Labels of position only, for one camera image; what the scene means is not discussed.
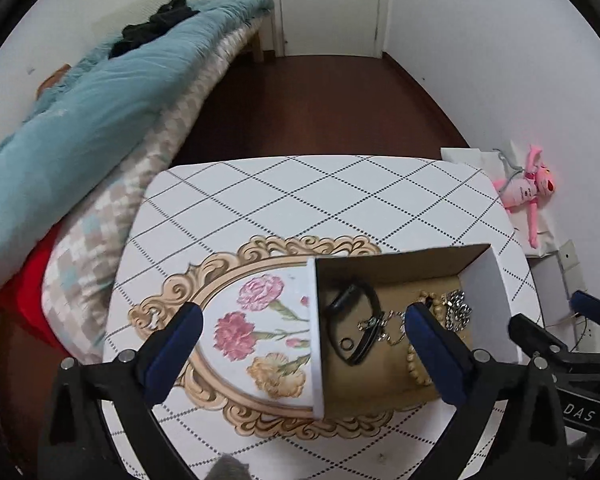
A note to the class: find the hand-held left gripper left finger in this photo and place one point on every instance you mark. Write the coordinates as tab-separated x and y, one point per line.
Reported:
174	352

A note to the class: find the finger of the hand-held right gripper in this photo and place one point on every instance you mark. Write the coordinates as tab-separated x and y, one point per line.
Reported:
540	337
592	307

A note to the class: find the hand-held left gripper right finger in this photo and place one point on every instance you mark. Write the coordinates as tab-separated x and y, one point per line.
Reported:
435	355

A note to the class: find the small silver pendant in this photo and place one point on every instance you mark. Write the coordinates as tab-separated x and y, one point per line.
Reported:
372	322

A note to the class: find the black smart band watch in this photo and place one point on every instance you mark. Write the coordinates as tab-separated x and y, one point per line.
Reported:
341	300

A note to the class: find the plain cardboard box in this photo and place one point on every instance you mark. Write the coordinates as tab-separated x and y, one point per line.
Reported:
547	285

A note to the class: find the beige checkered mattress cover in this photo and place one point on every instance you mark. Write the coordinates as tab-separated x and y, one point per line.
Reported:
90	260

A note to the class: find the pink plush toy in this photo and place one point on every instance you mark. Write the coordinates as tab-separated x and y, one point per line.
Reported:
522	190

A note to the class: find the red blanket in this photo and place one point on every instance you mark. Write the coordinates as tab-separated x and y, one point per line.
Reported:
30	300

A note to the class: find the light blue quilt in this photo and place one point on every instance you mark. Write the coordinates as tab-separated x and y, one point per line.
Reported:
80	120

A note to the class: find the brown pillow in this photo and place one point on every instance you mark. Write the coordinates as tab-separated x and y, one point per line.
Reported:
55	77

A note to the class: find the black clothes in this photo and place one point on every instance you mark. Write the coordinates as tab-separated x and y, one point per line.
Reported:
150	27

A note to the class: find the white door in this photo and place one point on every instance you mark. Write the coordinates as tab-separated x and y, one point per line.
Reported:
330	5

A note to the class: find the wooden bed frame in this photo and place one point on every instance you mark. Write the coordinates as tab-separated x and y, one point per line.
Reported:
265	45

